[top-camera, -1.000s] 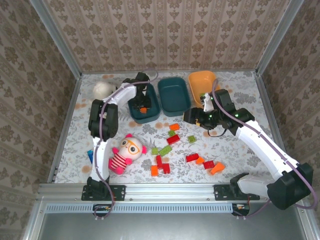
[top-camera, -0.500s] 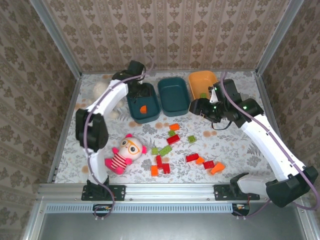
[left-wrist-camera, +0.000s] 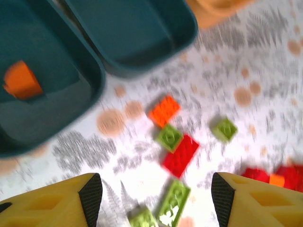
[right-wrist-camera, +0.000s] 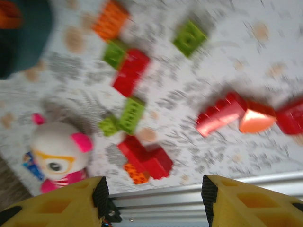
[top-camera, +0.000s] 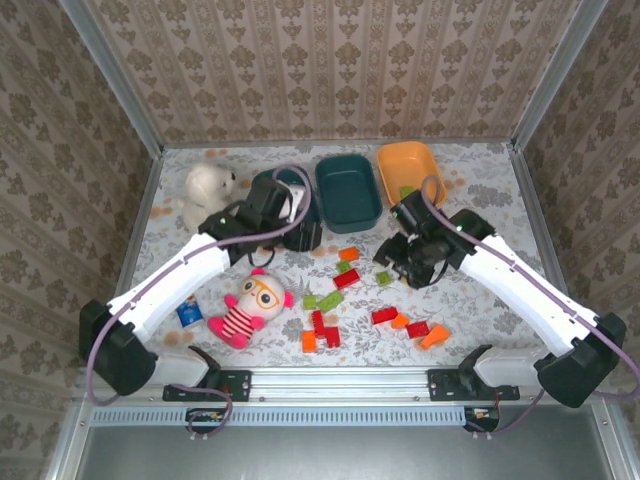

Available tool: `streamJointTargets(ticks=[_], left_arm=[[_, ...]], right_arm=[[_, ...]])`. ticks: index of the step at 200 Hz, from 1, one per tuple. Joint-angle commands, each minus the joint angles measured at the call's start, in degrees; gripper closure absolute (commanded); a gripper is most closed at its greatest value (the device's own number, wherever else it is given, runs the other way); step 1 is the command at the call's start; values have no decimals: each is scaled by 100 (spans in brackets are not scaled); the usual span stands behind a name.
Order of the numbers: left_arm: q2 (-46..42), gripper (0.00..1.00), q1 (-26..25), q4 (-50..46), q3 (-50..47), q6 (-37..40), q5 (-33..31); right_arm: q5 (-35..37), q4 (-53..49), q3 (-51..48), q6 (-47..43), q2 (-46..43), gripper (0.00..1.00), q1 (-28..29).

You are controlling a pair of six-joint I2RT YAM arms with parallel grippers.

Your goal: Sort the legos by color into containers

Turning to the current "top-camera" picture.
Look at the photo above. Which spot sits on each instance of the aluminium frame post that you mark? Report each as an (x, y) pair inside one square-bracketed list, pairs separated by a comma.
[(112, 75), (560, 70)]

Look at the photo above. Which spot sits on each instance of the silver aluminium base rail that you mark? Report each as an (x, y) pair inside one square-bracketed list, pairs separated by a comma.
[(340, 385)]

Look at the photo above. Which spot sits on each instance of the orange curved slope lego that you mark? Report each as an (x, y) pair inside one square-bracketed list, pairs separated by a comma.
[(435, 336)]

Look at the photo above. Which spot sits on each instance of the orange plastic container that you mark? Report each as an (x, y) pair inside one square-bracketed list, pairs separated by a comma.
[(405, 167)]

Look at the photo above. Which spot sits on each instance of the pink striped plush doll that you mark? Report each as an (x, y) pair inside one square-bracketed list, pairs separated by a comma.
[(260, 297)]

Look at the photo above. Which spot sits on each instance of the green square lego brick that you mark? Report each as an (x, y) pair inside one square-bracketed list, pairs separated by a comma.
[(406, 191), (343, 267), (384, 278), (310, 302)]

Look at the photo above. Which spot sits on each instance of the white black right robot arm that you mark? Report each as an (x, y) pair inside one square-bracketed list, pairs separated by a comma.
[(525, 295)]

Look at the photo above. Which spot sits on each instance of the aluminium table edge rail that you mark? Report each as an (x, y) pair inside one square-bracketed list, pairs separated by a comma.
[(142, 210), (537, 210)]

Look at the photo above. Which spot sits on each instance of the dark teal plastic container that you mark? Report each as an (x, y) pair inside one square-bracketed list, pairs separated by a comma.
[(262, 177), (350, 195)]

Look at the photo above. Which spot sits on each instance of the small orange wedge lego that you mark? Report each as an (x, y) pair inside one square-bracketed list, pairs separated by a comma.
[(400, 321)]

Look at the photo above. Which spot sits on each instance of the green rectangular lego brick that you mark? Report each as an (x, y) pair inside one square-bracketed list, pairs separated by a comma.
[(330, 301)]

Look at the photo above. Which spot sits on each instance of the white plush bear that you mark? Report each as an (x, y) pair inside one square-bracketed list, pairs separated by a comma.
[(205, 195)]

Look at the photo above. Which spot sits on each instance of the small blue white packet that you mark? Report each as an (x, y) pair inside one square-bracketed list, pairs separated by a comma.
[(190, 312)]

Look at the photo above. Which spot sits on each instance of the orange rectangular lego brick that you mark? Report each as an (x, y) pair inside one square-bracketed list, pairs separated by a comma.
[(309, 342), (349, 253)]

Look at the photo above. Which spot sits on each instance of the grey metal shelf panel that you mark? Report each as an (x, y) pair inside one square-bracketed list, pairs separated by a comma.
[(340, 455)]

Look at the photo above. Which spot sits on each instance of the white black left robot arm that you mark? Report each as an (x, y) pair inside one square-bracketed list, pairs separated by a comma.
[(170, 280)]

